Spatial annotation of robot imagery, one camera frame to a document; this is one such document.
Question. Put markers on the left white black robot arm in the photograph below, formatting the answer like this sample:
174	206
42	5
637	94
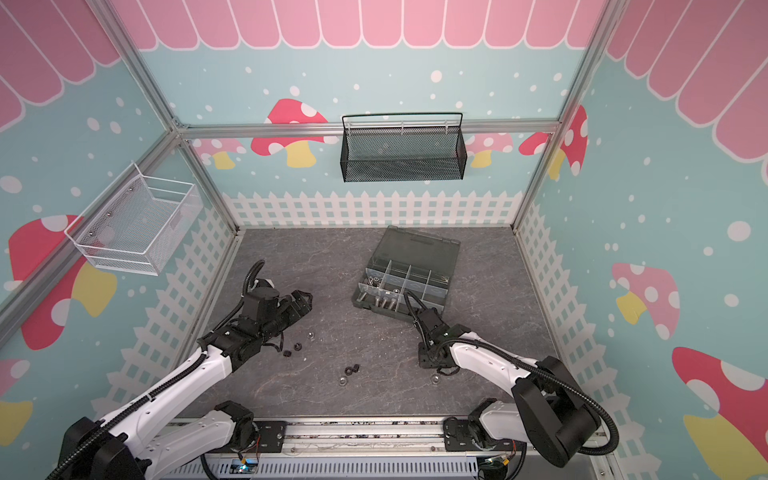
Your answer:
88	449

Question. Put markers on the white wire wall basket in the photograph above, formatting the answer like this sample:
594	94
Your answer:
137	225

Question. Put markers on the black mesh wall basket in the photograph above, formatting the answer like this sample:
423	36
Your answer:
400	147

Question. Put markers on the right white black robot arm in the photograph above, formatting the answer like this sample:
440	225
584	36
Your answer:
548	411

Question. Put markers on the grey plastic organizer box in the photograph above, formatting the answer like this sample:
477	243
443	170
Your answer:
406	259

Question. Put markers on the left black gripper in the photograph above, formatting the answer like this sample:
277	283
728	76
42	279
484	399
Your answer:
295	313

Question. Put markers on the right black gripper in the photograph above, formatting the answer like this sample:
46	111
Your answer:
424	318

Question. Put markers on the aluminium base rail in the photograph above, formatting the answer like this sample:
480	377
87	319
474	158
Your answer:
384	435

